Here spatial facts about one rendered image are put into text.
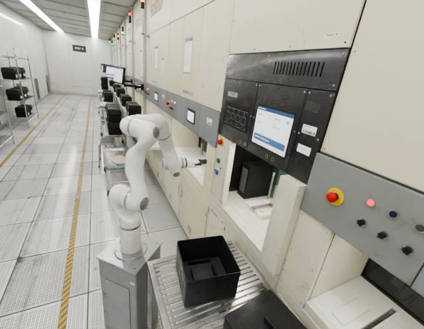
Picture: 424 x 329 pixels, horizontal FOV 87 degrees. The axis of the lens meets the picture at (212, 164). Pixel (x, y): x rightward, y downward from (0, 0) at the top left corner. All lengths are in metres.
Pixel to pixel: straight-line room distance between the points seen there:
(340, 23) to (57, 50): 14.17
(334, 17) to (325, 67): 0.17
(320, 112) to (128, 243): 1.20
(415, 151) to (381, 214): 0.22
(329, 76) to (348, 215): 0.54
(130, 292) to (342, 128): 1.38
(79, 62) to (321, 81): 14.03
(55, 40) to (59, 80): 1.86
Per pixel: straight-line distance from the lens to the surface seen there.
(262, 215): 1.72
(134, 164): 1.23
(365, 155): 0.94
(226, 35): 1.76
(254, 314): 1.19
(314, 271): 1.19
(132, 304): 1.64
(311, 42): 1.14
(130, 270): 1.43
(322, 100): 1.03
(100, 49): 14.63
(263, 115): 1.29
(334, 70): 1.03
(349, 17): 1.06
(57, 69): 14.73
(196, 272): 1.40
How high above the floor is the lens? 1.80
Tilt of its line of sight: 22 degrees down
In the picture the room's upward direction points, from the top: 7 degrees clockwise
